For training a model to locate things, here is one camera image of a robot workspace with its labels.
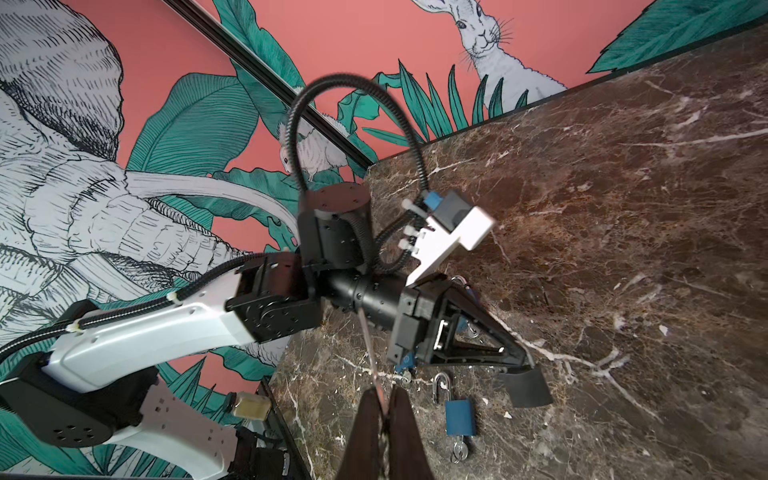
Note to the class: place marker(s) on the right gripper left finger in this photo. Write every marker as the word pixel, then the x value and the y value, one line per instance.
pixel 362 459

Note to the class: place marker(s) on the blue padlock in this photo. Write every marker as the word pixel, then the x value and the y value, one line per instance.
pixel 404 368
pixel 459 416

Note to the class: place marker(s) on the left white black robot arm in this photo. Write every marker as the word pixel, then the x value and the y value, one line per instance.
pixel 99 383

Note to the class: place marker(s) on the left black frame post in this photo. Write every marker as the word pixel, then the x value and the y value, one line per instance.
pixel 216 33

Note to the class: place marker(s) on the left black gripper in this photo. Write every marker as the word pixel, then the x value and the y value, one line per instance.
pixel 442 322

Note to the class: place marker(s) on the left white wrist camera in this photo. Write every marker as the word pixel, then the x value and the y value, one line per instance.
pixel 451 221

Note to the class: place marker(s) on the black padlock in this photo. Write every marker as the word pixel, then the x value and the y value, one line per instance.
pixel 527 389

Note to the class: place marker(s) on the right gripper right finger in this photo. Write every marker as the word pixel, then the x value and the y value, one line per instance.
pixel 407 458

